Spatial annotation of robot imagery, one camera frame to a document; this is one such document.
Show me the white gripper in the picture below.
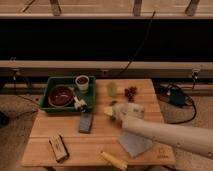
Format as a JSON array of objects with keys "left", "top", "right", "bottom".
[{"left": 104, "top": 103, "right": 145, "bottom": 122}]

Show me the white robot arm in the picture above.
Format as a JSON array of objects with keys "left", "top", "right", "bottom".
[{"left": 104, "top": 103, "right": 213, "bottom": 160}]

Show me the green plastic cup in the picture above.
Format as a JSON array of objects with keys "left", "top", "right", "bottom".
[{"left": 107, "top": 82, "right": 117, "bottom": 97}]

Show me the white paper cup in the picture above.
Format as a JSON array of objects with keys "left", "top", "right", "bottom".
[{"left": 75, "top": 75, "right": 89, "bottom": 94}]

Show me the red grape bunch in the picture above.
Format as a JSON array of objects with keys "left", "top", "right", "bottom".
[{"left": 124, "top": 86, "right": 137, "bottom": 102}]

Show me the grey blue cloth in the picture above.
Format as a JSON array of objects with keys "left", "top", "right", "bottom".
[{"left": 118, "top": 131, "right": 153, "bottom": 158}]

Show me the blue sponge block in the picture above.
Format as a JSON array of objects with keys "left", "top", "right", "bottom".
[{"left": 78, "top": 113, "right": 93, "bottom": 134}]

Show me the white toy faucet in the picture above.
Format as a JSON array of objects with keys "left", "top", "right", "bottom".
[{"left": 72, "top": 88, "right": 87, "bottom": 112}]

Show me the blue power adapter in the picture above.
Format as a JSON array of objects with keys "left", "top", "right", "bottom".
[{"left": 170, "top": 89, "right": 185, "bottom": 107}]

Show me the green plastic tray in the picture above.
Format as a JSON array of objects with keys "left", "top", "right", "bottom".
[{"left": 40, "top": 76, "right": 96, "bottom": 113}]

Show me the dark red bowl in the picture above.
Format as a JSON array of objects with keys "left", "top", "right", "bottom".
[{"left": 48, "top": 86, "right": 74, "bottom": 107}]

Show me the brown wooden box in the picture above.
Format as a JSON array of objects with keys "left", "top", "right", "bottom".
[{"left": 49, "top": 134, "right": 69, "bottom": 163}]

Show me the black floor cable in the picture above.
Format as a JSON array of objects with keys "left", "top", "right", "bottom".
[{"left": 154, "top": 82, "right": 198, "bottom": 125}]

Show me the black power cable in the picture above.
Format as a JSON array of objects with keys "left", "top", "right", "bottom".
[{"left": 118, "top": 9, "right": 157, "bottom": 76}]

